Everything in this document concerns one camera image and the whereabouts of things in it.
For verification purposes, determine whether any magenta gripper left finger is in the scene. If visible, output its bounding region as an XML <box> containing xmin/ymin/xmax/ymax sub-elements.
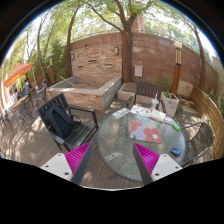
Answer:
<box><xmin>41</xmin><ymin>143</ymin><xmax>92</xmax><ymax>185</ymax></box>

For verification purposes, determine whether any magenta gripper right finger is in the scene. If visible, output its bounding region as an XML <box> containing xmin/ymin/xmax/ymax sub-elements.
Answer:
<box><xmin>133</xmin><ymin>143</ymin><xmax>182</xmax><ymax>185</ymax></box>

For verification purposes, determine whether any floral mouse pad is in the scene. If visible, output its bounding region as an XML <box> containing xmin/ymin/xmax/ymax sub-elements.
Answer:
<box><xmin>130</xmin><ymin>121</ymin><xmax>162</xmax><ymax>143</ymax></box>

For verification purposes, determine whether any round glass patio table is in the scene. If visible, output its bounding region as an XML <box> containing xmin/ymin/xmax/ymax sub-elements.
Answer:
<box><xmin>97</xmin><ymin>108</ymin><xmax>186</xmax><ymax>182</ymax></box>

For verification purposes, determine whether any black slatted chair left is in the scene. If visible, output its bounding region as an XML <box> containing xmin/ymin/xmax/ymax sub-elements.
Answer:
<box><xmin>37</xmin><ymin>93</ymin><xmax>98</xmax><ymax>151</ymax></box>

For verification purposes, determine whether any black backpack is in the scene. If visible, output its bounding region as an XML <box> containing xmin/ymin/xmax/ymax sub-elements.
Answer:
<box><xmin>45</xmin><ymin>105</ymin><xmax>80</xmax><ymax>138</ymax></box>

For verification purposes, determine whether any metal mesh chair right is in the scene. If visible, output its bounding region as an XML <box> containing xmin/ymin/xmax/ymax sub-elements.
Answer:
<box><xmin>181</xmin><ymin>122</ymin><xmax>214</xmax><ymax>167</ymax></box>

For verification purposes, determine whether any colourful printed paper sheet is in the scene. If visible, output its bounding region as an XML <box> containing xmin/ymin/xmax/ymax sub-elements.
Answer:
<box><xmin>131</xmin><ymin>105</ymin><xmax>151</xmax><ymax>117</ymax></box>

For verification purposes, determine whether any black and white card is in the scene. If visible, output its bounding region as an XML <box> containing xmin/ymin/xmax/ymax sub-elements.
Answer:
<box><xmin>113</xmin><ymin>108</ymin><xmax>129</xmax><ymax>119</ymax></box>

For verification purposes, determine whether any plastic cup with straw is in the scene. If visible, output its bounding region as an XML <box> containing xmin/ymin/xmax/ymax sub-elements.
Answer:
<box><xmin>151</xmin><ymin>94</ymin><xmax>159</xmax><ymax>111</ymax></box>

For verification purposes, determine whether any square concrete plant pot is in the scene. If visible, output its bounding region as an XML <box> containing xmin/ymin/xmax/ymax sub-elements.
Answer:
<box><xmin>162</xmin><ymin>92</ymin><xmax>179</xmax><ymax>117</ymax></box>

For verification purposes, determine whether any metal chair far left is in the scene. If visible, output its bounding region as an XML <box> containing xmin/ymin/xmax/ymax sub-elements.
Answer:
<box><xmin>14</xmin><ymin>99</ymin><xmax>34</xmax><ymax>125</ymax></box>

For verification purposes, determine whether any dark chair behind table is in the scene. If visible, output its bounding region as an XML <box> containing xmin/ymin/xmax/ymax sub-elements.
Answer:
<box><xmin>126</xmin><ymin>81</ymin><xmax>166</xmax><ymax>112</ymax></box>

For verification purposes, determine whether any stone raised planter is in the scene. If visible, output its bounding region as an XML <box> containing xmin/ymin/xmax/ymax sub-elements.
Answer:
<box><xmin>47</xmin><ymin>76</ymin><xmax>122</xmax><ymax>110</ymax></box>

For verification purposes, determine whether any orange patio umbrella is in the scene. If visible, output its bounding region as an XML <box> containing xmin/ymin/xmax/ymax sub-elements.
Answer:
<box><xmin>4</xmin><ymin>63</ymin><xmax>33</xmax><ymax>87</ymax></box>

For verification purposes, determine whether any central tree trunk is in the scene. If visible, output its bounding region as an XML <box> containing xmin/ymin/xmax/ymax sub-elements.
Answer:
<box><xmin>121</xmin><ymin>18</ymin><xmax>132</xmax><ymax>83</ymax></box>

